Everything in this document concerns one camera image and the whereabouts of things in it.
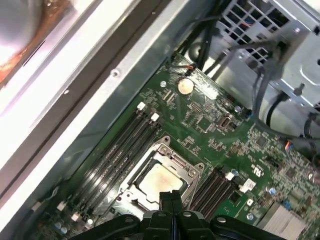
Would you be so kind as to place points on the black PC case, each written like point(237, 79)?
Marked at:
point(130, 62)

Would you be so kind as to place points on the CPU socket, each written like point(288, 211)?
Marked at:
point(165, 150)

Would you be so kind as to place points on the metal CPU socket cover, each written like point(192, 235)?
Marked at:
point(140, 197)

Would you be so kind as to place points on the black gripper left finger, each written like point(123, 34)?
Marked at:
point(160, 227)

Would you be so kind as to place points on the silver chipset heatsink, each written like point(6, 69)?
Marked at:
point(282, 220)

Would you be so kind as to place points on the black RAM slot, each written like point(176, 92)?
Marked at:
point(218, 190)
point(131, 150)
point(211, 190)
point(122, 150)
point(226, 190)
point(113, 150)
point(203, 190)
point(140, 150)

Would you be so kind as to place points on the green motherboard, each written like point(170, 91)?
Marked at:
point(212, 105)

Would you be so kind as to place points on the round coin cell battery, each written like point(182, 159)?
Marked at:
point(185, 86)

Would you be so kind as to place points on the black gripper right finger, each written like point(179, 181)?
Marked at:
point(190, 227)

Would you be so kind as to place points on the internal USB port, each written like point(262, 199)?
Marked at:
point(224, 123)

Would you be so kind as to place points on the silver green CPU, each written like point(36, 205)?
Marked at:
point(160, 180)

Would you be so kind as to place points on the silver metal drive cage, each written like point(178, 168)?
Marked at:
point(300, 70)

